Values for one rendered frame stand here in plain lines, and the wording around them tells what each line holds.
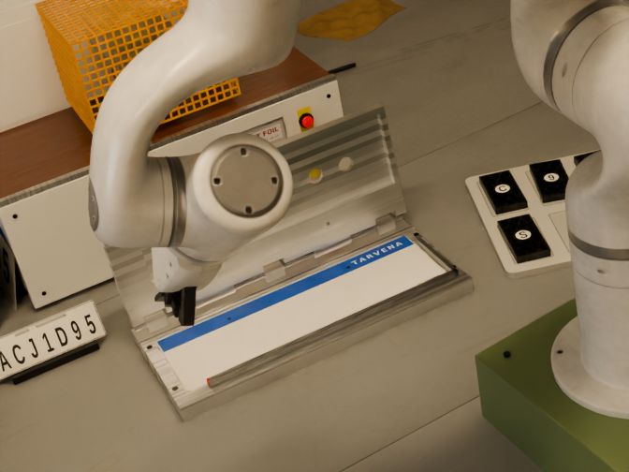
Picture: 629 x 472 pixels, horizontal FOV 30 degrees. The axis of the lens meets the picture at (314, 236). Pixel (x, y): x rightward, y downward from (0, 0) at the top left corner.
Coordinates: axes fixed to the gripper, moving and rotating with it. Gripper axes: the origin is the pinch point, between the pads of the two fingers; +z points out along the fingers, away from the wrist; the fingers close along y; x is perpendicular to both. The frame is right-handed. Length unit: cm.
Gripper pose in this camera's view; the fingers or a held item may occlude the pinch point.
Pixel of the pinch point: (168, 254)
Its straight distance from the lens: 123.9
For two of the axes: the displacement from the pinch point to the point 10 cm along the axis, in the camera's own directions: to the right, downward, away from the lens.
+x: 9.5, -0.3, 3.2
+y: 0.9, 9.8, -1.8
